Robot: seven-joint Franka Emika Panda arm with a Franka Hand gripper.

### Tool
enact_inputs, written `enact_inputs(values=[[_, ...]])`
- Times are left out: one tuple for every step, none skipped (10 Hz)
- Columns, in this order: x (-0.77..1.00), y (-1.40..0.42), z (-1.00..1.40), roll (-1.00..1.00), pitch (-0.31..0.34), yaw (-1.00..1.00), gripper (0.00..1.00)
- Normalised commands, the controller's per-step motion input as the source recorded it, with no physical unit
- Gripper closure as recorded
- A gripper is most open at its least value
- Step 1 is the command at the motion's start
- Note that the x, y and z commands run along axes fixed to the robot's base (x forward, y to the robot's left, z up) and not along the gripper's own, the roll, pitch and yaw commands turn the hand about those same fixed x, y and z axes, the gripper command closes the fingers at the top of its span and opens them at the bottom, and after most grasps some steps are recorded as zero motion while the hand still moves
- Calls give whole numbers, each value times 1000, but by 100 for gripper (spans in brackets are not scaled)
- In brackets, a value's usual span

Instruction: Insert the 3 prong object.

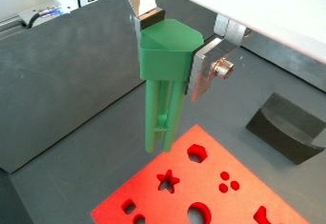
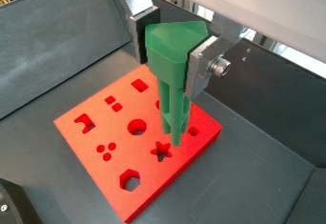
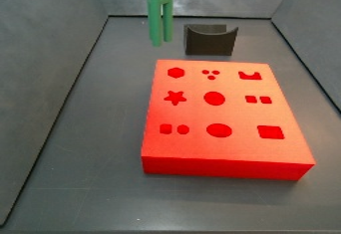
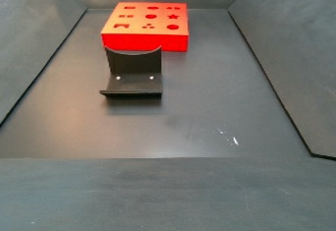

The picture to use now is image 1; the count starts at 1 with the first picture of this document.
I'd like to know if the red shape sorting board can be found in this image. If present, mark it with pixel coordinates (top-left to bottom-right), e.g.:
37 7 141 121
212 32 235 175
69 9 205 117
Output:
92 126 310 224

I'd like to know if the green three prong object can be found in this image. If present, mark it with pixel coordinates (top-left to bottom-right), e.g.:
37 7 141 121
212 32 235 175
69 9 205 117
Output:
140 19 204 153

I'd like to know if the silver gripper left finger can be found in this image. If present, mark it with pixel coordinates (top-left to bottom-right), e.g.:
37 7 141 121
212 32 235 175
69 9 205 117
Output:
123 0 165 44

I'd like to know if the black curved block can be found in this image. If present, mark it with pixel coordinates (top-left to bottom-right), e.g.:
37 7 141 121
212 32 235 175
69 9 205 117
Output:
246 93 326 165

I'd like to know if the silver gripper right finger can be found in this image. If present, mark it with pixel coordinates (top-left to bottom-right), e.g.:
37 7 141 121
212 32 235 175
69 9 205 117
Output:
184 37 243 103

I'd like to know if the aluminium frame rail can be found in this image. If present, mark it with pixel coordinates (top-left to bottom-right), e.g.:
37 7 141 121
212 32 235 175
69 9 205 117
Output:
0 4 64 36

